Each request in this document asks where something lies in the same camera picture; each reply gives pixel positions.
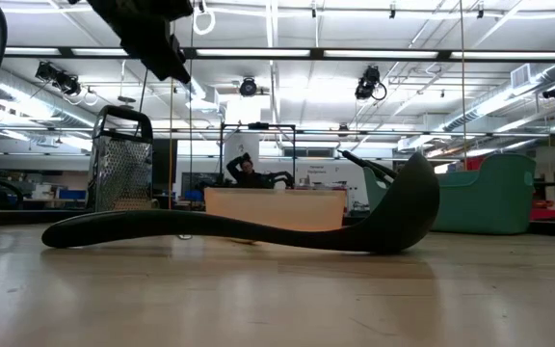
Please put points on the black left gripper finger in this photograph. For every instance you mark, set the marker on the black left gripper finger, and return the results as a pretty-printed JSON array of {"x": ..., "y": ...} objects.
[{"x": 166, "y": 67}]

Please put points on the background black robot arm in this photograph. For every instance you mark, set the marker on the background black robot arm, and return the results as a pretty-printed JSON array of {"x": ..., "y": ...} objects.
[{"x": 282, "y": 178}]

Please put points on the black ceiling spotlight cluster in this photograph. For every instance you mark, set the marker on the black ceiling spotlight cluster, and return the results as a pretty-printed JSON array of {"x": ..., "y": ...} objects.
[{"x": 68, "y": 83}]

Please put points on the black monitor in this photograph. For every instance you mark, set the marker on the black monitor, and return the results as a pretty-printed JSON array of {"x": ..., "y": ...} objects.
[{"x": 200, "y": 182}]

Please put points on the person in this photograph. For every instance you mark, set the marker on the person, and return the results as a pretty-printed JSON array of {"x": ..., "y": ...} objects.
[{"x": 248, "y": 180}]

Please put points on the blue storage bin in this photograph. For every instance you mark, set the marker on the blue storage bin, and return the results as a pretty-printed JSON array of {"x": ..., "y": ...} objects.
[{"x": 72, "y": 194}]

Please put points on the black plastic ladle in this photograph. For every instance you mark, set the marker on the black plastic ladle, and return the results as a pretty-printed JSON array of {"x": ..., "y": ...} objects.
[{"x": 393, "y": 217}]

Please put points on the black overhead bar with lights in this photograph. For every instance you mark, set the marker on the black overhead bar with lights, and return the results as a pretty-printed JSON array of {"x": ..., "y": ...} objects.
[{"x": 443, "y": 55}]

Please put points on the white air vent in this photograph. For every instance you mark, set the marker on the white air vent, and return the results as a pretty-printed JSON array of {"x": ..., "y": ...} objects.
[{"x": 520, "y": 76}]

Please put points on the red storage bin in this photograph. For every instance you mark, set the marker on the red storage bin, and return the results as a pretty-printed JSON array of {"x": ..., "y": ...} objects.
[{"x": 547, "y": 212}]

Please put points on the silver ventilation duct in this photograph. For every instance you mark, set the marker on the silver ventilation duct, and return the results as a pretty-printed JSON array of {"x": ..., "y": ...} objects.
[
  {"x": 195, "y": 89},
  {"x": 27, "y": 96},
  {"x": 480, "y": 113}
]

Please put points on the round black overhead camera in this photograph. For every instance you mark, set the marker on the round black overhead camera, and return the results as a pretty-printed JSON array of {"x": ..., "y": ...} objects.
[{"x": 248, "y": 88}]

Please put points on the small black ceiling camera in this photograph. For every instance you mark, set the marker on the small black ceiling camera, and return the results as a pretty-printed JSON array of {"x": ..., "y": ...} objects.
[{"x": 554, "y": 91}]

